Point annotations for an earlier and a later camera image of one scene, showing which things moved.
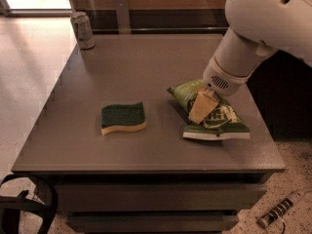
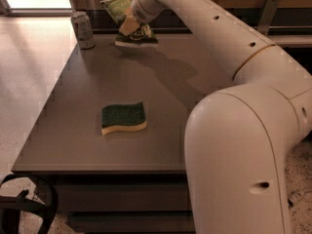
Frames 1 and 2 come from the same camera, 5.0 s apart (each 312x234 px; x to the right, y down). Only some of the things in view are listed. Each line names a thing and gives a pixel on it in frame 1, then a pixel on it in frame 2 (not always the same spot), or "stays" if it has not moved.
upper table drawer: (158, 197) stays
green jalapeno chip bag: (223, 122) to (131, 30)
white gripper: (221, 80) to (138, 4)
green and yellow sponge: (123, 117) stays
